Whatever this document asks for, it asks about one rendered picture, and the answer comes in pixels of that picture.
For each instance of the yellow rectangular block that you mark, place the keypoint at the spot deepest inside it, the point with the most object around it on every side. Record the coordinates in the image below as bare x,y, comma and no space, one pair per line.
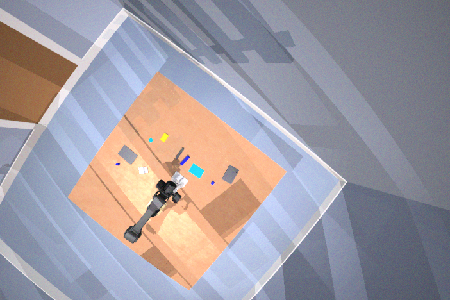
164,137

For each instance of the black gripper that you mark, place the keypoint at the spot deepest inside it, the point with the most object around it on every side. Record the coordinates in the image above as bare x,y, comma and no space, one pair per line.
176,197

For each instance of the cyan flat rectangular plate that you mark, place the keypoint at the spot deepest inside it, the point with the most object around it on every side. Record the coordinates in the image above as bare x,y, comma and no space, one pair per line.
196,171

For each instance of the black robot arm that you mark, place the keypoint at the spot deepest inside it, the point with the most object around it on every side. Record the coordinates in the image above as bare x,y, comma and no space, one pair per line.
133,233

